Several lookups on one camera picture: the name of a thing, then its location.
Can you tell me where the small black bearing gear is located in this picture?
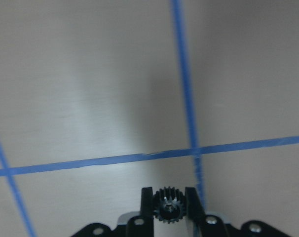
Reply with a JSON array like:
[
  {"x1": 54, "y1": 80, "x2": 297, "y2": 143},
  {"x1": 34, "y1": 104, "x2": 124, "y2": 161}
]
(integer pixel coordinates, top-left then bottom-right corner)
[{"x1": 153, "y1": 187, "x2": 187, "y2": 224}]

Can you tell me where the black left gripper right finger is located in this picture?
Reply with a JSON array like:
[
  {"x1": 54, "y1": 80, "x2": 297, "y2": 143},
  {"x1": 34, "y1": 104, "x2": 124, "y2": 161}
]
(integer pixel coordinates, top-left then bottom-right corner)
[{"x1": 185, "y1": 187, "x2": 226, "y2": 237}]

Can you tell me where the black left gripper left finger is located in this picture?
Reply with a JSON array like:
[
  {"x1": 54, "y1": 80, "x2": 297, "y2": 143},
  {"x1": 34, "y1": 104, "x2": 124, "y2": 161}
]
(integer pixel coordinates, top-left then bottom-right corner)
[{"x1": 126, "y1": 187, "x2": 154, "y2": 237}]

